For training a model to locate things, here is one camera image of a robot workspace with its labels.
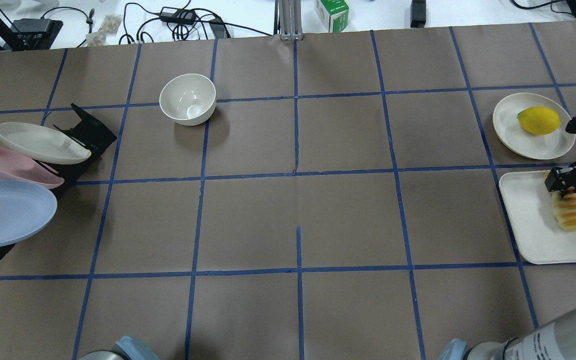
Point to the spiral bread roll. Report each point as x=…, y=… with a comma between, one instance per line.
x=563, y=206

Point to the blue plate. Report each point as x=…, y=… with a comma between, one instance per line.
x=25, y=209

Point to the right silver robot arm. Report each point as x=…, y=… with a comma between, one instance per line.
x=554, y=341

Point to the white round plate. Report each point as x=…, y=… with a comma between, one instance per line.
x=509, y=132

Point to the black plate rack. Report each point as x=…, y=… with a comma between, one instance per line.
x=89, y=132

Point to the cream plate in rack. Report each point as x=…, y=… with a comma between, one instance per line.
x=42, y=144

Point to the pink plate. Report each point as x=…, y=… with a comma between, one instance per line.
x=16, y=166

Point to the white rectangular tray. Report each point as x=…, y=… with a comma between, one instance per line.
x=539, y=238

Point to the yellow lemon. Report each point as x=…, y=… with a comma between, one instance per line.
x=539, y=120

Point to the green white carton box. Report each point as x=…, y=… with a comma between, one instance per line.
x=334, y=14

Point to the white bowl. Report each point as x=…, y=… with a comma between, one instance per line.
x=188, y=99

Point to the black power adapter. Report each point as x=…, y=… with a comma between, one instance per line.
x=178, y=16

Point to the aluminium frame post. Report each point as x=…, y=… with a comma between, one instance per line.
x=288, y=20

